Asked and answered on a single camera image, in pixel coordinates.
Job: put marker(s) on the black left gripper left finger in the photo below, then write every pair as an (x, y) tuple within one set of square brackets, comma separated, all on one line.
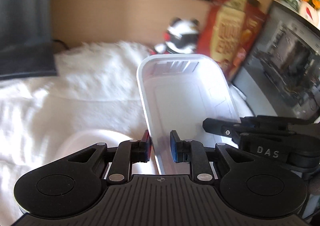
[(98, 162)]

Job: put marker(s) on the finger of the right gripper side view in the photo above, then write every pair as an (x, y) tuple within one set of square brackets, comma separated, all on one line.
[(222, 128)]

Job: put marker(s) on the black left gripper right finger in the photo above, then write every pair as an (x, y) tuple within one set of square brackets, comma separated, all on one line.
[(199, 157)]

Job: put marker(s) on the white plastic bowl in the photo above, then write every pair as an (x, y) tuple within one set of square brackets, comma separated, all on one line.
[(83, 139)]

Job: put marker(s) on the white plastic bin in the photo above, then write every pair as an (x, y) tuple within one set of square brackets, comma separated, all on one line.
[(178, 92)]

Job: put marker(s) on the white woven tablecloth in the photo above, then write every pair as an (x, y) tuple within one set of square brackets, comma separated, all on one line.
[(96, 89)]

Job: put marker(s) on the red snack bag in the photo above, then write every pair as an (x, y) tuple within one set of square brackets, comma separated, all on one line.
[(229, 33)]

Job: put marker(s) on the panda racer figurine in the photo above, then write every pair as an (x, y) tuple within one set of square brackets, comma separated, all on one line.
[(180, 37)]

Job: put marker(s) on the black curved monitor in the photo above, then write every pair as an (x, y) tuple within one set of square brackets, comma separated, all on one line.
[(26, 39)]

